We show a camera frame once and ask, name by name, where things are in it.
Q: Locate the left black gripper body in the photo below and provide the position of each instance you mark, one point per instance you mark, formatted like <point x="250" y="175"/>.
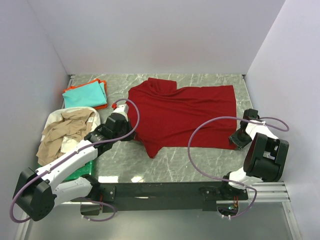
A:
<point x="129" y="131"/>

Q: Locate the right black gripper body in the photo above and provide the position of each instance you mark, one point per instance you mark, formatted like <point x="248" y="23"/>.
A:
<point x="239" y="139"/>

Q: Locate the red t shirt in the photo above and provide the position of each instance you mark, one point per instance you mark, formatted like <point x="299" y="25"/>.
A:
<point x="166" y="116"/>

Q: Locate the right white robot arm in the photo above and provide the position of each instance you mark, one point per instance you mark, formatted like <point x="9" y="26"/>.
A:
<point x="266" y="156"/>

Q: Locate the folded teal t shirt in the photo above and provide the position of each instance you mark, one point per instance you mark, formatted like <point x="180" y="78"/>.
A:
<point x="85" y="96"/>

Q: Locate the beige t shirt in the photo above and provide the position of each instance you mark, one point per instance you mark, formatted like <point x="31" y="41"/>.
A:
<point x="65" y="130"/>

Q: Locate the folded orange t shirt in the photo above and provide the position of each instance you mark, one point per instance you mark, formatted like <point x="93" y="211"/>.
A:
<point x="75" y="87"/>

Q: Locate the green plastic tray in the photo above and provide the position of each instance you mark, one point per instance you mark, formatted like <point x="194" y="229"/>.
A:
<point x="82" y="171"/>

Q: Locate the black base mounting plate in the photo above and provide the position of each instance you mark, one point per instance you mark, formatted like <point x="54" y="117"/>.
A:
<point x="96" y="195"/>

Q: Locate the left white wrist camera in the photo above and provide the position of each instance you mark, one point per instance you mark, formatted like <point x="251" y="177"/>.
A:
<point x="120" y="109"/>

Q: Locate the aluminium rail frame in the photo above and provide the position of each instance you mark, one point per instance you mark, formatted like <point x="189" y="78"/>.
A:
<point x="270" y="192"/>

